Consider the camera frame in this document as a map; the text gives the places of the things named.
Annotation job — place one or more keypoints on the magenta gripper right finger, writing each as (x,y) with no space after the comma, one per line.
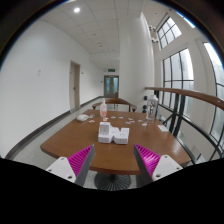
(152,166)

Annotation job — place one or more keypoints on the black round table base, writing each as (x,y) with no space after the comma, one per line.
(112,182)

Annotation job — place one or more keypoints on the clear plastic water bottle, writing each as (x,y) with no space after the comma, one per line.
(152,103)

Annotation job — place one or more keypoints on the beige side door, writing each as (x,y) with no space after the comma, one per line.
(74,85)

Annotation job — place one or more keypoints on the brown wooden chair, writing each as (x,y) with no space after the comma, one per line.
(118,101)

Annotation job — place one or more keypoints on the white charger plug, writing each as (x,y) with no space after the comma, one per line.
(104,128)

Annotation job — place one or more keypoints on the glass double door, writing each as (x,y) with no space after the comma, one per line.
(111,86)

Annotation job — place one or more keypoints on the wooden handrail with black railing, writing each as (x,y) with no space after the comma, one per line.
(195,119)

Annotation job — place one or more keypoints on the white power strip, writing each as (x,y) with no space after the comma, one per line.
(116,135)

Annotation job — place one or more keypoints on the white paper slip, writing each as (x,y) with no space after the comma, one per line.
(163,128)

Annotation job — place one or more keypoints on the clear bottle with pink liquid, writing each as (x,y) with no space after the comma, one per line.
(103,108)

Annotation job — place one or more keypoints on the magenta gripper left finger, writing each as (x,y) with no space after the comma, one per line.
(75,167)

